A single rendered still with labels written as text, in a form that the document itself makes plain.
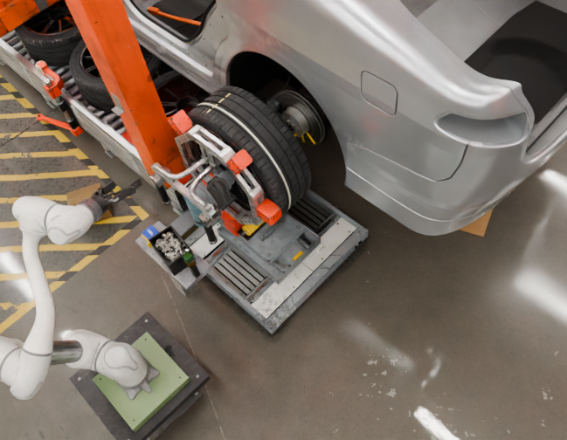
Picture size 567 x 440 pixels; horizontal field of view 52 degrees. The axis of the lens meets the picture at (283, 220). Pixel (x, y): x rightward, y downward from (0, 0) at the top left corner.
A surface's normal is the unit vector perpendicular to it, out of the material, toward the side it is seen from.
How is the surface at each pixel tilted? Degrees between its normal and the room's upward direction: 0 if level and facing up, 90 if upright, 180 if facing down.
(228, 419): 0
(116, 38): 90
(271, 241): 0
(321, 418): 0
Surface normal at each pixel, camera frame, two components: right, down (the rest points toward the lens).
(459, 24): 0.18, -0.30
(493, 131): 0.14, -0.59
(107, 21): 0.72, 0.55
